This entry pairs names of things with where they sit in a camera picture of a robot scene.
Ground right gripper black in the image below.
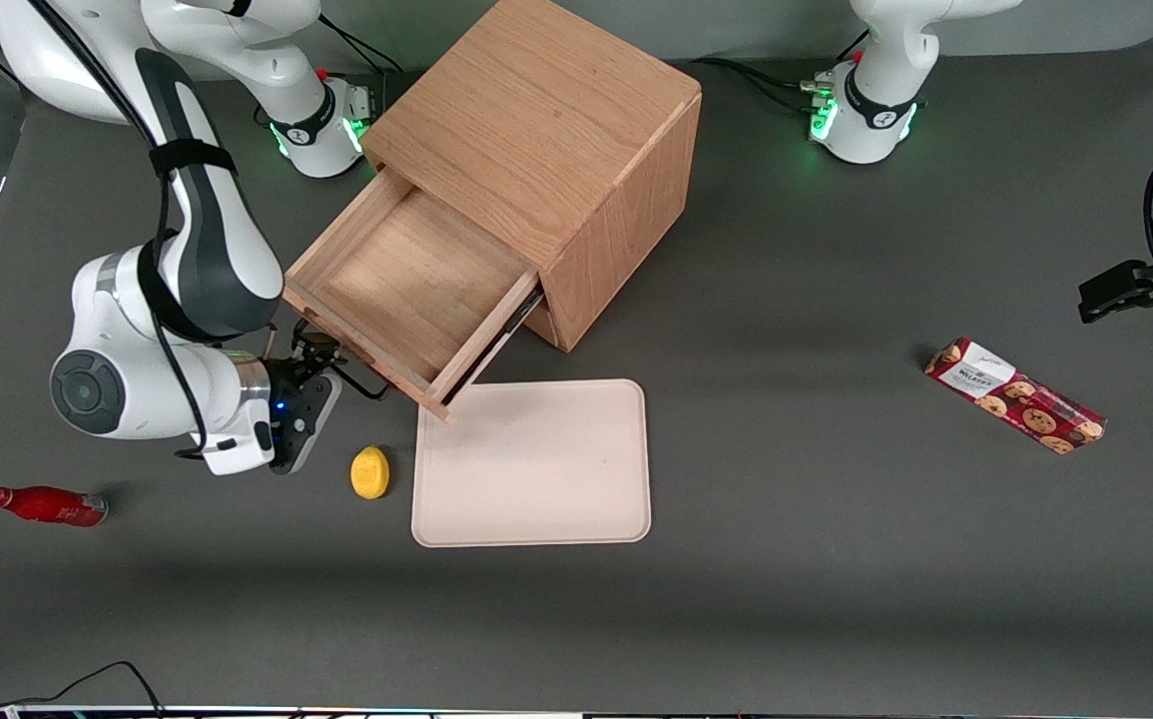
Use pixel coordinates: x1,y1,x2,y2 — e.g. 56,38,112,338
265,334,346,476

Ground wooden drawer with black handle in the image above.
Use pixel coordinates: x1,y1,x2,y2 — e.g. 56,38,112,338
519,295,569,353
282,165,547,423

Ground wooden drawer cabinet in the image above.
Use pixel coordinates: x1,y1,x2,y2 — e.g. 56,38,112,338
360,0,704,354

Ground yellow round sponge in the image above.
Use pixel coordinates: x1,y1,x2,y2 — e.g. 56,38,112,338
350,445,391,500

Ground red tartan cookie box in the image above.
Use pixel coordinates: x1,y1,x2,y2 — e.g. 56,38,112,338
923,337,1107,456

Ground beige plastic tray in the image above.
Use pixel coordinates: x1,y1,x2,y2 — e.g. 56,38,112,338
411,378,653,549

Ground red soda bottle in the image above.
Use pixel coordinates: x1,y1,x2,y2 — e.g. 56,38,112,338
0,485,109,528

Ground black cable along right arm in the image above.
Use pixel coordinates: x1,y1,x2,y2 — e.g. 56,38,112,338
27,0,210,462

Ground black cables at arm base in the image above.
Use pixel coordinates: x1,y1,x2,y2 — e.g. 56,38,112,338
701,30,871,116

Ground thin black table cable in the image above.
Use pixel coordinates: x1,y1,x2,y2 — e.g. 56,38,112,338
0,660,167,717

